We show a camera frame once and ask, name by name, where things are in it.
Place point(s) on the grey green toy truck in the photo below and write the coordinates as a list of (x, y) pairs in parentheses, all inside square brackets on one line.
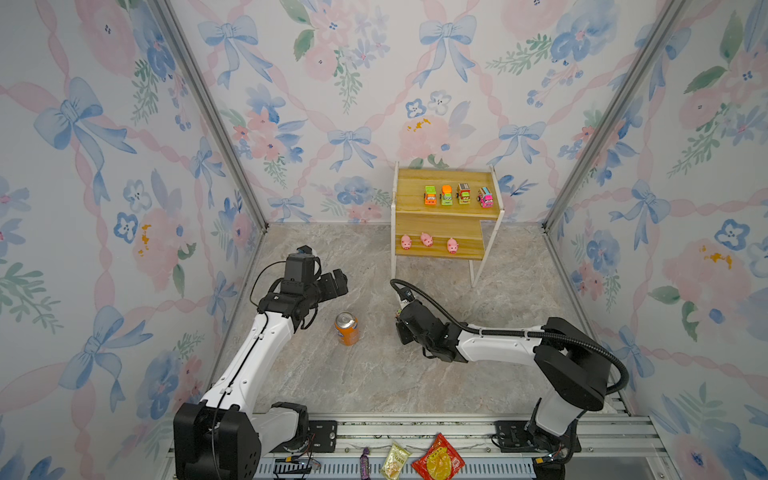
[(463, 194)]

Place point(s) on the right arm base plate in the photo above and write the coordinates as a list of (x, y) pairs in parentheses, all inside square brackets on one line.
[(523, 437)]

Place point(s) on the yellow green snack packet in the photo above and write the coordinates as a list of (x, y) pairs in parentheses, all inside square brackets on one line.
[(395, 462)]

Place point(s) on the red snack packet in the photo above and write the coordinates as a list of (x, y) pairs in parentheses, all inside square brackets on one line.
[(440, 462)]

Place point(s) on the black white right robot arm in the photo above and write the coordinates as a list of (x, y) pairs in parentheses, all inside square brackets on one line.
[(576, 368)]

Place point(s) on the wooden two-tier shelf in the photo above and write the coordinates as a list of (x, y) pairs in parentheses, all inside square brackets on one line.
[(474, 227)]

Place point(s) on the aluminium front rail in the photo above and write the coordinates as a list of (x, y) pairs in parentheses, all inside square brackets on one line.
[(611, 446)]

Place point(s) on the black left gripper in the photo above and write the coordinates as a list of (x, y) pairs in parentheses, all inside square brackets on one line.
[(330, 290)]

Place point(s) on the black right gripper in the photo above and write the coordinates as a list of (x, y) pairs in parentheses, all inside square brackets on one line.
[(401, 331)]

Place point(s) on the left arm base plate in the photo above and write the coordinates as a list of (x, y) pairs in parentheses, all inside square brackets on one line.
[(317, 436)]

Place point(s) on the purple small bottle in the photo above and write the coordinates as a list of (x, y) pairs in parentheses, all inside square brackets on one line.
[(364, 464)]

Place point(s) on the orange soda can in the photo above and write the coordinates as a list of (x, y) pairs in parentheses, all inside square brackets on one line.
[(347, 327)]

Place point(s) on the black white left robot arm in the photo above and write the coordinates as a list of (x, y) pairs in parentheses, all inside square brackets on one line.
[(220, 436)]

